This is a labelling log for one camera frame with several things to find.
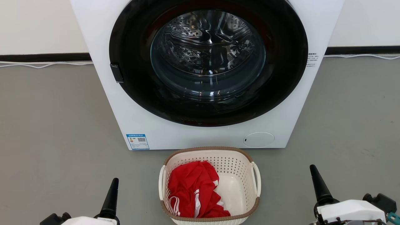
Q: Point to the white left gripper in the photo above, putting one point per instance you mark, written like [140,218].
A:
[87,221]

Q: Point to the red garment with white stripes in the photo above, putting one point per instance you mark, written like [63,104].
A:
[190,184]

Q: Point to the small printed text label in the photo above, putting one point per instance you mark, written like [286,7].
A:
[312,59]

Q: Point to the round white filter cover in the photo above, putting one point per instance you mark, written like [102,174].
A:
[258,139]

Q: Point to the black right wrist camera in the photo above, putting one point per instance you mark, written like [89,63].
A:
[381,202]

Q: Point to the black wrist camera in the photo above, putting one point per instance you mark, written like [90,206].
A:
[54,219]
[381,202]

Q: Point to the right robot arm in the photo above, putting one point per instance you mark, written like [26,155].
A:
[354,223]

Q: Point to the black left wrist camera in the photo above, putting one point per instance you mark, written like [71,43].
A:
[54,219]

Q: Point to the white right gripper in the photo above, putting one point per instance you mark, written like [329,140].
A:
[353,209]

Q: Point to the white front-load washing machine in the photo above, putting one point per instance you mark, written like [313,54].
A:
[187,137]

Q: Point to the black round washer door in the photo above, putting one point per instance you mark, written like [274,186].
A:
[131,47]

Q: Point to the blue energy label sticker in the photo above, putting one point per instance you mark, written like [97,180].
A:
[137,142]

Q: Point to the white perforated laundry basket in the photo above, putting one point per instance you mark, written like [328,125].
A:
[231,162]

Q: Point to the steel washer drum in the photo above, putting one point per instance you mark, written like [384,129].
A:
[206,40]

